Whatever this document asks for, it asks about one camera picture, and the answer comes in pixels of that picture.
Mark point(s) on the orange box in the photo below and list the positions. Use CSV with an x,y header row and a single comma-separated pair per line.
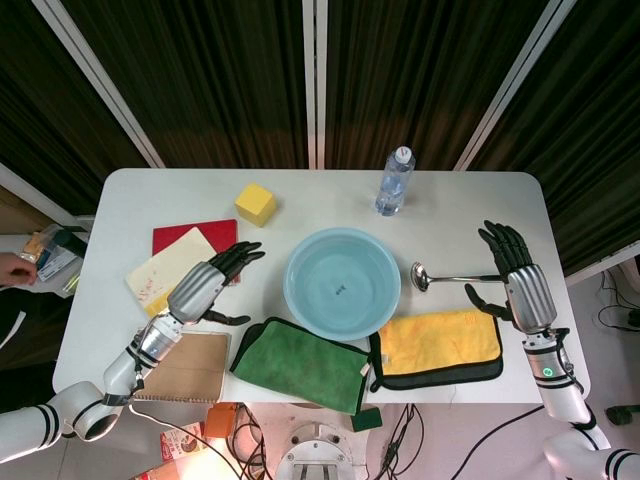
x,y
220,421

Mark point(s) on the stainless steel ladle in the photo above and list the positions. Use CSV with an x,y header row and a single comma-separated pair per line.
x,y
419,275

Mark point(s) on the dark green sponge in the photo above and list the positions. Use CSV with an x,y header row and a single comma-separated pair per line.
x,y
366,419

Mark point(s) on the black small device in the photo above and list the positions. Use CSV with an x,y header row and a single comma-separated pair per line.
x,y
72,237

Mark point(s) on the yellow green sachet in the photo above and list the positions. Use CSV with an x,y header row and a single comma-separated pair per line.
x,y
71,284

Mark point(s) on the clear plastic water bottle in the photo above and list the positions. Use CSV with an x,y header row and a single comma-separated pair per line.
x,y
394,185

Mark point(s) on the green microfiber cloth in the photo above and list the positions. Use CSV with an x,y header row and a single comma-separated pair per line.
x,y
300,365

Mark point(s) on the red printed package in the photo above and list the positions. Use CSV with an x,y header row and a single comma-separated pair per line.
x,y
181,442

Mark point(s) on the brown kraft spiral notebook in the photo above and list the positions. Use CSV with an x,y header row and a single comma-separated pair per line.
x,y
195,370

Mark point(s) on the dark pleated curtain panel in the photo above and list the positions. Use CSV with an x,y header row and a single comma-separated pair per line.
x,y
415,70
35,115
200,75
595,125

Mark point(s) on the cream yellow lexicon book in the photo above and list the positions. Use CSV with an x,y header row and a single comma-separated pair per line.
x,y
160,275

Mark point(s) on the yellow grey microfiber cloth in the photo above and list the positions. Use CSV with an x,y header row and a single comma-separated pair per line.
x,y
440,340

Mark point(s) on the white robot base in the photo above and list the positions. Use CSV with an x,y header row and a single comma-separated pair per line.
x,y
312,457

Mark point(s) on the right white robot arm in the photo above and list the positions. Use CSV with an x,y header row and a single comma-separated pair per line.
x,y
560,385

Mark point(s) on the blue white packet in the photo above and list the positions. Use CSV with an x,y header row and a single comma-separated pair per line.
x,y
57,262

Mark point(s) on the dark green floor object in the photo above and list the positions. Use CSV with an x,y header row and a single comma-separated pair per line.
x,y
620,416

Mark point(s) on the red spiral notebook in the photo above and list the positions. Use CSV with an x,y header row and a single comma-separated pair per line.
x,y
220,232

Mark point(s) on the yellow cube block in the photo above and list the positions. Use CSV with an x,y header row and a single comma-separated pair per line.
x,y
255,202

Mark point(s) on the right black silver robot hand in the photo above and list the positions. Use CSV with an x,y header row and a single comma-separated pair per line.
x,y
530,292

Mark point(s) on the bystander bare hand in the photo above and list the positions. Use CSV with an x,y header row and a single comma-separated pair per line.
x,y
15,270

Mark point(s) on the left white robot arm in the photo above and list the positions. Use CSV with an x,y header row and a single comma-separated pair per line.
x,y
125,365

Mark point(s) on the light blue plastic basin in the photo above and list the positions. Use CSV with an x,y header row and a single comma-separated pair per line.
x,y
342,285

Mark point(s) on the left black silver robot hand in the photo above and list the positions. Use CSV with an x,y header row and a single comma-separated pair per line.
x,y
195,287

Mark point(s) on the white partition frame post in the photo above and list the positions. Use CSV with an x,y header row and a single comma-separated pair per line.
x,y
514,80
315,75
100,80

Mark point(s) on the orange snack packet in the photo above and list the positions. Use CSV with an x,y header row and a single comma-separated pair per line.
x,y
32,247

